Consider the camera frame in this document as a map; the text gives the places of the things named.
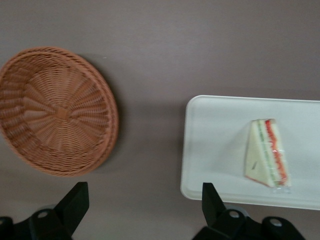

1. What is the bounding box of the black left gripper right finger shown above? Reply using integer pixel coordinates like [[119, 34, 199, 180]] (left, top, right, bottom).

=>
[[192, 181, 251, 240]]

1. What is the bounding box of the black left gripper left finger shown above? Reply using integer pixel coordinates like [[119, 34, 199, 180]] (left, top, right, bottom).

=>
[[14, 181, 90, 240]]

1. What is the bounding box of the plastic-wrapped triangle sandwich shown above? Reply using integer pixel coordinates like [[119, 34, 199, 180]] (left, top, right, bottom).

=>
[[244, 117, 293, 195]]

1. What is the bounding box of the round brown wicker basket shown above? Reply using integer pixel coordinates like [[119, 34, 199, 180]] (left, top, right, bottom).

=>
[[0, 46, 119, 178]]

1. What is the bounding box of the white rectangular plastic tray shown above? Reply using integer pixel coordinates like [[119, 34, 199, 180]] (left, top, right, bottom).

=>
[[180, 94, 320, 211]]

